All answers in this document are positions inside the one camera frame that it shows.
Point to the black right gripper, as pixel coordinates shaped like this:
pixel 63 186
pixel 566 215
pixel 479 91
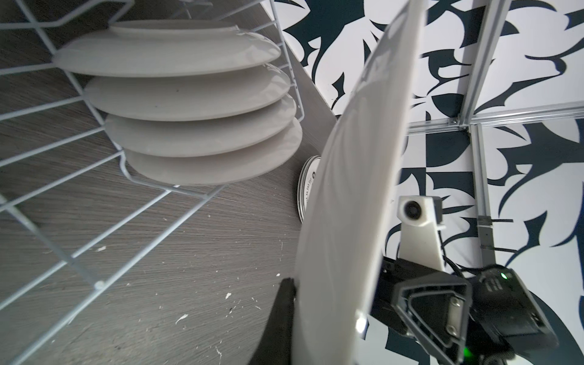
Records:
pixel 489 318

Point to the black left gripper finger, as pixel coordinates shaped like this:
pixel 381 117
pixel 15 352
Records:
pixel 276 341

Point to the plain white plate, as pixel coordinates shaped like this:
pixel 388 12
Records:
pixel 340 247

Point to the stack of unloaded plates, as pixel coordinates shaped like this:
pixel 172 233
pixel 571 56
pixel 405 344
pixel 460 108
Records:
pixel 305 182

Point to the green banner rim plate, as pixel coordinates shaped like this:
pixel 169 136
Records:
pixel 165 48

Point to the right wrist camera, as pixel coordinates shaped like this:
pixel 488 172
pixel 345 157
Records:
pixel 421 221

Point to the white wire dish rack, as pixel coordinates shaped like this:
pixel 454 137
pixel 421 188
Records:
pixel 203 292

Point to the aluminium cage frame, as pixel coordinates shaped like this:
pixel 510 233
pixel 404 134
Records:
pixel 537 64

